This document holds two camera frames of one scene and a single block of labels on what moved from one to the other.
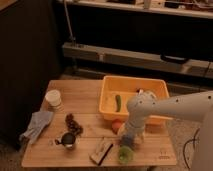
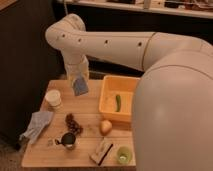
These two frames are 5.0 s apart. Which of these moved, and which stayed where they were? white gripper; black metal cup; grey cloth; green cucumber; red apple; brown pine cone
Moved: red apple; white gripper
Stayed: grey cloth; brown pine cone; black metal cup; green cucumber
